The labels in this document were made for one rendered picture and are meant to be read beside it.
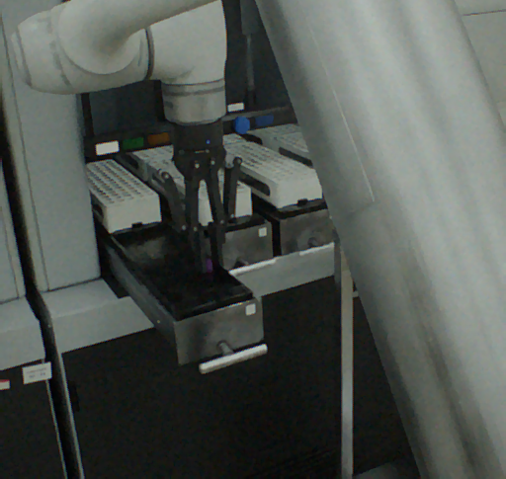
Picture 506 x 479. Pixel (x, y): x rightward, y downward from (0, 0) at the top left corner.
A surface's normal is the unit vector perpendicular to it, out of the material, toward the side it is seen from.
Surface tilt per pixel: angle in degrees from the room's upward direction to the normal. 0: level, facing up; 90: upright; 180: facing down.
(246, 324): 90
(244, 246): 90
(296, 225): 90
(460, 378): 71
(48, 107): 90
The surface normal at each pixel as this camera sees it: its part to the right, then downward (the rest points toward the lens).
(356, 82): -0.49, 0.03
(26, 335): 0.46, 0.30
